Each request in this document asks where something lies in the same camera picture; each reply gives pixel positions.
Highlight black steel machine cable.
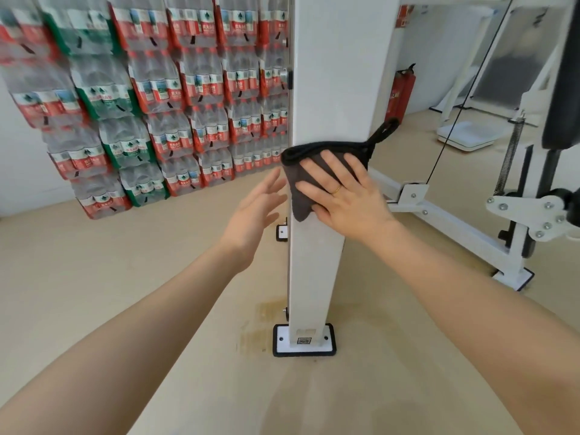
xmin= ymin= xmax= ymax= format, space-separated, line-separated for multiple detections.
xmin=425 ymin=0 xmax=517 ymax=185

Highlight person's left hand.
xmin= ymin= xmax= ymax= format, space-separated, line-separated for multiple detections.
xmin=221 ymin=167 xmax=289 ymax=273

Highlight person's right forearm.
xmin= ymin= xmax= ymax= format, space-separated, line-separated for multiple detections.
xmin=362 ymin=221 xmax=580 ymax=435

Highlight metal coil spring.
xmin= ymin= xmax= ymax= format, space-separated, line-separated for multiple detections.
xmin=492 ymin=116 xmax=526 ymax=195

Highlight person's left forearm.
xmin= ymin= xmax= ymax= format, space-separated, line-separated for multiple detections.
xmin=0 ymin=242 xmax=254 ymax=435

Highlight stack of water bottle packs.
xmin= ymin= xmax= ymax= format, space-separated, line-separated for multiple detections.
xmin=0 ymin=0 xmax=291 ymax=221

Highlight dark grey cleaning cloth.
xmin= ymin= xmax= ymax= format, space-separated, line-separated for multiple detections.
xmin=280 ymin=117 xmax=401 ymax=222

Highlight white flat floor platform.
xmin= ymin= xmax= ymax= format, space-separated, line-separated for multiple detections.
xmin=436 ymin=120 xmax=497 ymax=153

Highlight red fire extinguisher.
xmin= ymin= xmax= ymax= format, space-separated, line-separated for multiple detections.
xmin=385 ymin=63 xmax=417 ymax=127

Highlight person's right hand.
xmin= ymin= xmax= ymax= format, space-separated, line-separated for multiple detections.
xmin=295 ymin=150 xmax=402 ymax=245

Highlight white gym machine frame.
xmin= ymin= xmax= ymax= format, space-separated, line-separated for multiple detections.
xmin=271 ymin=0 xmax=580 ymax=358

